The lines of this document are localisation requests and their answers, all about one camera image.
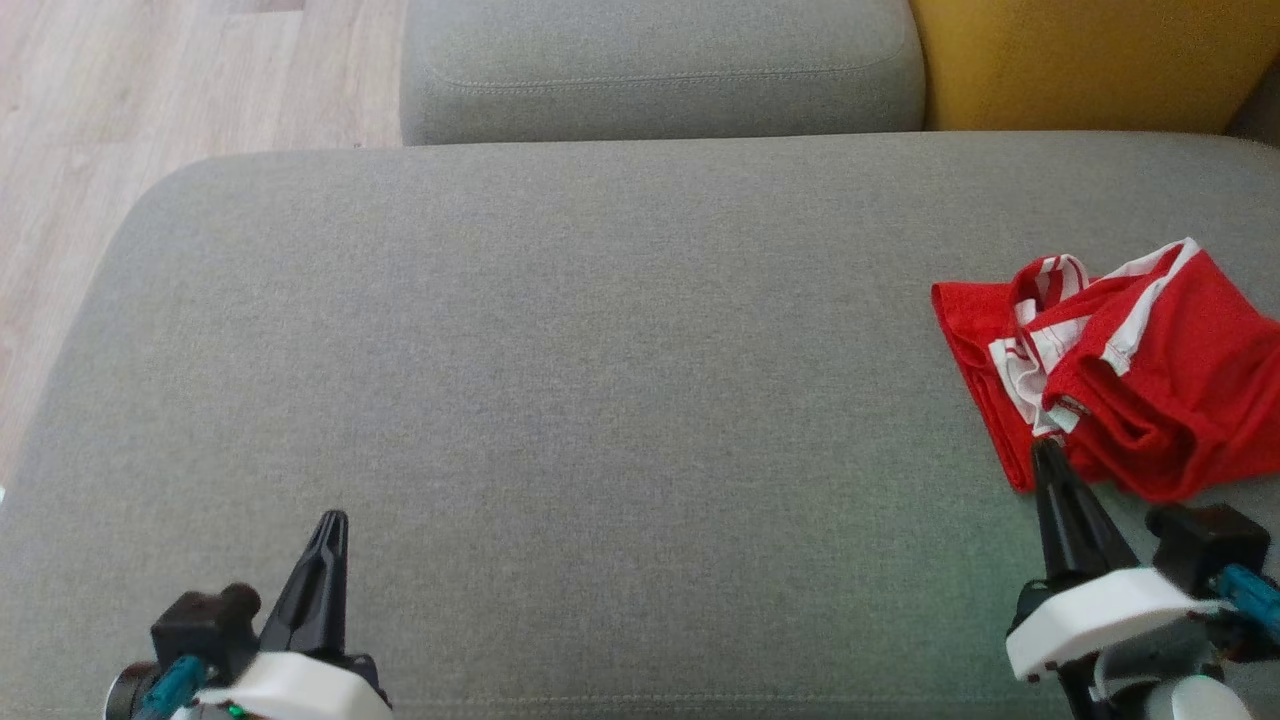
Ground teal cable connector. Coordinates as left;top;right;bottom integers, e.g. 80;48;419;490
134;654;207;720
1209;562;1280;647

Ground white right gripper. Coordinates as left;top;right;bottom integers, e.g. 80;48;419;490
1005;437;1227;685

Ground red shirt with striped trim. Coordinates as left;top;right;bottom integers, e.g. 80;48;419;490
932;254;1111;494

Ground yellow sofa back cushion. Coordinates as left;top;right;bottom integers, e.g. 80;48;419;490
907;0;1280;135

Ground large grey sofa chaise seat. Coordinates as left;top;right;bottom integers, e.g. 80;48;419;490
0;130;1280;720

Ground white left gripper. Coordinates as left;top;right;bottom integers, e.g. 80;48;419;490
170;510;394;720

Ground red shorts with white stripe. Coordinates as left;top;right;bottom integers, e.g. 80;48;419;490
1040;237;1280;505

